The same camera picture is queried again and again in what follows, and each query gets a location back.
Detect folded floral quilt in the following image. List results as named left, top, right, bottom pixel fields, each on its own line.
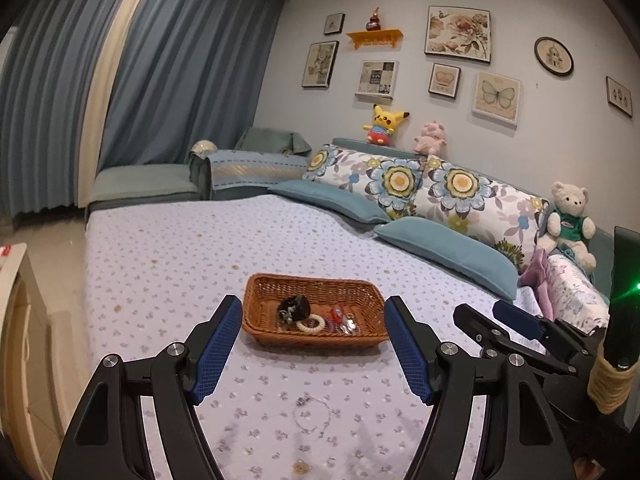
left=518, top=249, right=608, bottom=333

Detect white bedside cabinet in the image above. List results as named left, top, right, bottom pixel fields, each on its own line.
left=1, top=243, right=70, bottom=479

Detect teal pillow right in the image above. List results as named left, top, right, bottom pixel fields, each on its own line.
left=374, top=217, right=518, bottom=301

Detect teal pillow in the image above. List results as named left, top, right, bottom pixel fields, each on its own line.
left=374, top=217, right=518, bottom=301
left=268, top=180, right=392, bottom=226

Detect white teddy bear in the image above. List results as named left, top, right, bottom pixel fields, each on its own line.
left=537, top=181, right=597, bottom=275

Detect floral cushion right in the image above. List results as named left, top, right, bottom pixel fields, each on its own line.
left=410, top=155, right=549, bottom=273

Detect floral cushion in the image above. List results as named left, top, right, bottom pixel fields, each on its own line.
left=303, top=144, right=425, bottom=220
left=410, top=155, right=549, bottom=273

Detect red hair clip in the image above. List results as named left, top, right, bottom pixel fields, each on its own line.
left=329, top=306, right=346, bottom=330

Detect floral cushion left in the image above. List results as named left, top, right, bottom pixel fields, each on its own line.
left=303, top=144, right=425, bottom=220

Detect white floral bedspread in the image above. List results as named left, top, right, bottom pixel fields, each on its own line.
left=81, top=193, right=547, bottom=480

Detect black hair claw clip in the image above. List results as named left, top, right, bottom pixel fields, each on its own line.
left=277, top=295, right=311, bottom=325

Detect brown wicker basket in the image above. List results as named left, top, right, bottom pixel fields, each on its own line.
left=242, top=273, right=388, bottom=349

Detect pink plush toy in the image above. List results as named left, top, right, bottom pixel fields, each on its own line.
left=413, top=120, right=447, bottom=156

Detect teal pillow left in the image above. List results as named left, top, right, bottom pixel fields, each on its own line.
left=268, top=180, right=392, bottom=226

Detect pikachu plush toy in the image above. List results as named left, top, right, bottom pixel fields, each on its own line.
left=362, top=104, right=410, bottom=146

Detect newspaper collage canvas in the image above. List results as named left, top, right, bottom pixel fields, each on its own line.
left=355, top=61, right=399, bottom=100

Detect grey-blue sofa with cover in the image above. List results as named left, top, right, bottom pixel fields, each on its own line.
left=85, top=127, right=311, bottom=216

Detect white round lamp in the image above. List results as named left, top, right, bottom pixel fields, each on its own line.
left=191, top=140, right=218, bottom=157

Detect red gourd ornament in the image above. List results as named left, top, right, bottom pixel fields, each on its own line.
left=366, top=8, right=382, bottom=32

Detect blue curtain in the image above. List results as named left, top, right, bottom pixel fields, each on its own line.
left=1, top=0, right=284, bottom=217

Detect rope-wrapped handle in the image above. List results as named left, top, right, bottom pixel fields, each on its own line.
left=587, top=342, right=639, bottom=415

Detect white bead bracelet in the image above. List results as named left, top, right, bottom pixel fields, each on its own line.
left=295, top=313, right=328, bottom=334

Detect silver chain necklace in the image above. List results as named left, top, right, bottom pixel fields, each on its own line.
left=292, top=394, right=333, bottom=437

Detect butterfly picture frame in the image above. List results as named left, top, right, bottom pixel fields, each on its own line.
left=472, top=72, right=522, bottom=126

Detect small frame far right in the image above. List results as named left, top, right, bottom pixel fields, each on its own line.
left=605, top=76, right=634, bottom=118

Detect crown picture frame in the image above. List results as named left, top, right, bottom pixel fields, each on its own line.
left=428, top=63, right=461, bottom=99

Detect round wall picture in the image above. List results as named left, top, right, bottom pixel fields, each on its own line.
left=534, top=36, right=574, bottom=77

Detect large flower picture frame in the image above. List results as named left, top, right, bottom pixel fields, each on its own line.
left=424, top=6, right=492, bottom=64

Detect yellow wall shelf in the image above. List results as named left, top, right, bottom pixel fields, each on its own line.
left=346, top=28, right=404, bottom=50

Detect tall beige picture frame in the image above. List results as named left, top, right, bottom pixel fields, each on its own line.
left=302, top=40, right=340, bottom=89

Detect small dark picture frame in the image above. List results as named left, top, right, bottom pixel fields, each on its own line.
left=323, top=13, right=345, bottom=36

